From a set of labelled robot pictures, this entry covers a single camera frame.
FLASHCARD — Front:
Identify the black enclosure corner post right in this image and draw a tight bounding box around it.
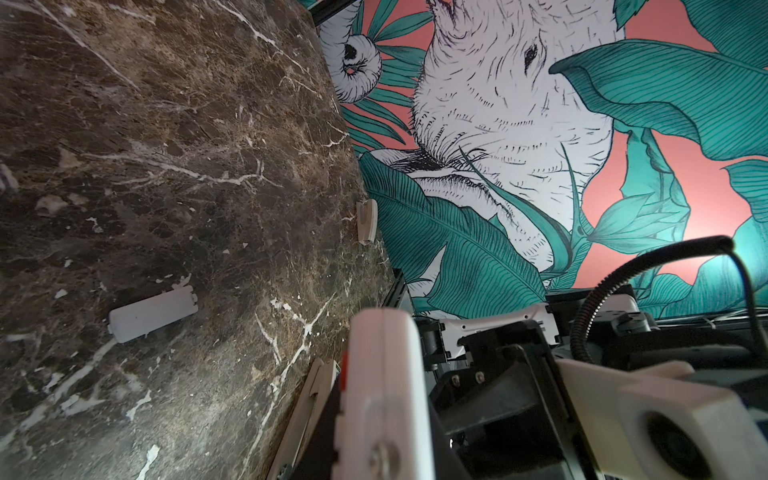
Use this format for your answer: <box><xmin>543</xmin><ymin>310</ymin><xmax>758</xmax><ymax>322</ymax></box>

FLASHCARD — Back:
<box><xmin>308</xmin><ymin>0</ymin><xmax>355</xmax><ymax>26</ymax></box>

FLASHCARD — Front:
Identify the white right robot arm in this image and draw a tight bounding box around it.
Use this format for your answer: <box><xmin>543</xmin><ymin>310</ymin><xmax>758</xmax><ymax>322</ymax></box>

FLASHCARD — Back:
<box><xmin>416</xmin><ymin>236</ymin><xmax>767</xmax><ymax>479</ymax></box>

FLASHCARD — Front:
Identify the white battery cover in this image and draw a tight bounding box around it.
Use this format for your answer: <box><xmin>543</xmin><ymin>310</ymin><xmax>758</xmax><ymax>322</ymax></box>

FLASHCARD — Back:
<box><xmin>108</xmin><ymin>285</ymin><xmax>198</xmax><ymax>343</ymax></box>

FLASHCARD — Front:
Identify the beige masking tape roll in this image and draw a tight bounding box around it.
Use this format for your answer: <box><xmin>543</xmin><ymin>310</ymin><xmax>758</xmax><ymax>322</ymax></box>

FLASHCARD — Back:
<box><xmin>356</xmin><ymin>199</ymin><xmax>378</xmax><ymax>245</ymax></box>

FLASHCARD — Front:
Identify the white remote control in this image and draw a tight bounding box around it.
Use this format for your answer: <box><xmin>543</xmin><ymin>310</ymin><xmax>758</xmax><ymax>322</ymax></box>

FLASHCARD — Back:
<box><xmin>331</xmin><ymin>308</ymin><xmax>436</xmax><ymax>480</ymax></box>

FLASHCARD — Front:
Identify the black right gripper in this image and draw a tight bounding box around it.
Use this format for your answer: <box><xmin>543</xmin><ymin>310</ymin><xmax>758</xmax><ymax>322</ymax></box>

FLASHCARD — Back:
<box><xmin>415</xmin><ymin>317</ymin><xmax>594</xmax><ymax>479</ymax></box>

